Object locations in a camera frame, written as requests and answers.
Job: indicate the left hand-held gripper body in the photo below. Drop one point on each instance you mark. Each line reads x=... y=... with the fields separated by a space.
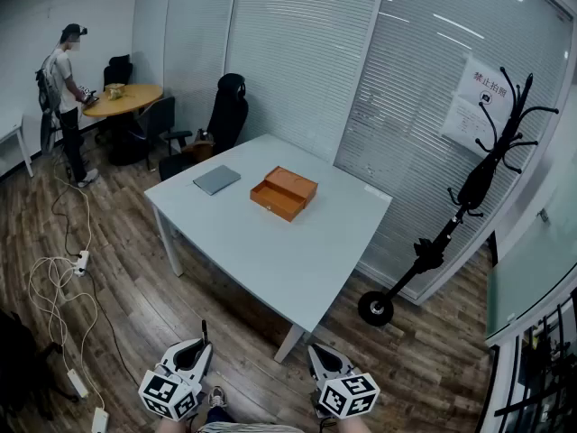
x=169 y=395

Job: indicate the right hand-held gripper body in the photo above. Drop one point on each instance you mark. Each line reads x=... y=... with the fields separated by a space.
x=347 y=395

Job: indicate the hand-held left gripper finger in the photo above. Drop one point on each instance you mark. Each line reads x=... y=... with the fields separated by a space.
x=185 y=345
x=206 y=359

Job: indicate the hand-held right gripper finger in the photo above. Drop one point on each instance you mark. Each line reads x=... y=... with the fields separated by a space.
x=314 y=363
x=338 y=362

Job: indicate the grey notebook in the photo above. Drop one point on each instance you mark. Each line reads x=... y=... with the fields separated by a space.
x=216 y=179

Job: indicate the orange wooden box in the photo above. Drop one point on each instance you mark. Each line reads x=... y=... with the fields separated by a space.
x=284 y=192

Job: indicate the person's left forearm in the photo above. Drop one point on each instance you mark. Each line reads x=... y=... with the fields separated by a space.
x=169 y=426

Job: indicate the person's right forearm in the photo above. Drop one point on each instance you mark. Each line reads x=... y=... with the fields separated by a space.
x=351 y=424

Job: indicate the black high-back office chair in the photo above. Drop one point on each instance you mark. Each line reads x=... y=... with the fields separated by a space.
x=227 y=115

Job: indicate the white table leg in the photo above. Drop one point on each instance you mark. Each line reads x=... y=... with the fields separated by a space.
x=169 y=242
x=288 y=343

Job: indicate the person's shoe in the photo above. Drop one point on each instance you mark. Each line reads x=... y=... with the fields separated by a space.
x=217 y=397

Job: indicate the white power adapter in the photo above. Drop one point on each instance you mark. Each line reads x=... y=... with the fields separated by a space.
x=77 y=384
x=100 y=420

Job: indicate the white power strip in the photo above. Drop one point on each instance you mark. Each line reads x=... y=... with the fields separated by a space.
x=82 y=262

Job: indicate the black metal railing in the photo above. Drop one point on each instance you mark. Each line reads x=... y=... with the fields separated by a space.
x=492 y=377

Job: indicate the black chair base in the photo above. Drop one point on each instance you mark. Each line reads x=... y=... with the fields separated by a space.
x=18 y=354

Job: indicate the brown bag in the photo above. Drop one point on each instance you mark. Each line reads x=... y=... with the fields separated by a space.
x=198 y=147

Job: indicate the black armchair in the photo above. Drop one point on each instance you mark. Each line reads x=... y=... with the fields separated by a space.
x=155 y=120

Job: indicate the black coat rack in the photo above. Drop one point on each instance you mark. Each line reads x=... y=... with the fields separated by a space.
x=478 y=174

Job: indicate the white side table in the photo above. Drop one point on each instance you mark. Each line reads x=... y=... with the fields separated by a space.
x=26 y=151

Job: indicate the round wooden table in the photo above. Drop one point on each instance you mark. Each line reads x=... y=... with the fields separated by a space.
x=126 y=97

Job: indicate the yellow object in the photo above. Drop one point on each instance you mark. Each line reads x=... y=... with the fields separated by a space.
x=113 y=92

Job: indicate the white paper notice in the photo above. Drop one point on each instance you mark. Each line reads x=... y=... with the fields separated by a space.
x=469 y=102

